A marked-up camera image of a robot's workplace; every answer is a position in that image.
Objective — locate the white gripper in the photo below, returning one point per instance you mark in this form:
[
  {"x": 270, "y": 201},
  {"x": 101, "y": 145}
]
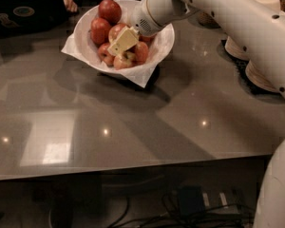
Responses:
[{"x": 141, "y": 18}]

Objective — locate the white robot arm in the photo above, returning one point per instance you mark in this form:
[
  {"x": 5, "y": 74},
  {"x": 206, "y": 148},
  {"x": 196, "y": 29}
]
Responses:
[{"x": 261, "y": 33}]

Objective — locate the lower right red apple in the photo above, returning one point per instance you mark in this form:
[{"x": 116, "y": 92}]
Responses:
[{"x": 141, "y": 51}]

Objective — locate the front yellow red apple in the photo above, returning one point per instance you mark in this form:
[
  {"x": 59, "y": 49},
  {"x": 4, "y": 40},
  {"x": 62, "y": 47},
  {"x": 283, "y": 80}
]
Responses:
[{"x": 124, "y": 60}]

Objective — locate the lower left red apple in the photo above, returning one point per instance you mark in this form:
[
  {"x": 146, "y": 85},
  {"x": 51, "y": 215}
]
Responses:
[{"x": 104, "y": 54}]

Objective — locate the white bowl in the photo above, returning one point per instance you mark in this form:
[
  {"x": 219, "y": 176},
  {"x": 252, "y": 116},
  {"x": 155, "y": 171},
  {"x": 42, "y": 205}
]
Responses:
[{"x": 161, "y": 45}]

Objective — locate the top red apple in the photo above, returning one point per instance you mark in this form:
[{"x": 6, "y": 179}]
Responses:
[{"x": 110, "y": 11}]

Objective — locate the person hand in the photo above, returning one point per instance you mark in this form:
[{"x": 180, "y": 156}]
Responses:
[{"x": 71, "y": 6}]

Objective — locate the white paper liner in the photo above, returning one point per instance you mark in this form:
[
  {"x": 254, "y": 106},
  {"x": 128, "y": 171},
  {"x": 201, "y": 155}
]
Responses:
[{"x": 142, "y": 75}]

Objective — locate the glass jar with grains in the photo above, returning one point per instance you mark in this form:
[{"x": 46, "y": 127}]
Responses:
[{"x": 207, "y": 21}]

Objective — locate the rear stack of paper plates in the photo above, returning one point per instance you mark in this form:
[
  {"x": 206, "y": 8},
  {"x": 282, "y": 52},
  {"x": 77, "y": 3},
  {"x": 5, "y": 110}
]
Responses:
[{"x": 234, "y": 50}]

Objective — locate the stack of paper plates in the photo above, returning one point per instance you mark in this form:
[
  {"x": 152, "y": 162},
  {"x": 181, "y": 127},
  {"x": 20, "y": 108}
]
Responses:
[
  {"x": 258, "y": 79},
  {"x": 234, "y": 50}
]

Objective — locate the black rubber mat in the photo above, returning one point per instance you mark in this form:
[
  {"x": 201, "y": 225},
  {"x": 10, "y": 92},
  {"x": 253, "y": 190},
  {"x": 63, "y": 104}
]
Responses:
[{"x": 241, "y": 66}]

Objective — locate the black laptop with stickers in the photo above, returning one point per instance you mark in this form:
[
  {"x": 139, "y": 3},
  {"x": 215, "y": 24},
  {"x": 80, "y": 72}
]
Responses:
[{"x": 26, "y": 16}]

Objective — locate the front stack of paper plates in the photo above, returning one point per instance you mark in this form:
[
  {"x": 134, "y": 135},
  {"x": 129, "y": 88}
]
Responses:
[{"x": 258, "y": 79}]

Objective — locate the white foam takeout box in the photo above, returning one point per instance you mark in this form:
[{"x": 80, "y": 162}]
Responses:
[{"x": 273, "y": 5}]

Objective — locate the black power adapter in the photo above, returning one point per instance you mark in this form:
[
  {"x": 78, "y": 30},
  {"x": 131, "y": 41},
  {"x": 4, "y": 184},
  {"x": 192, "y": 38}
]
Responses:
[{"x": 190, "y": 200}]

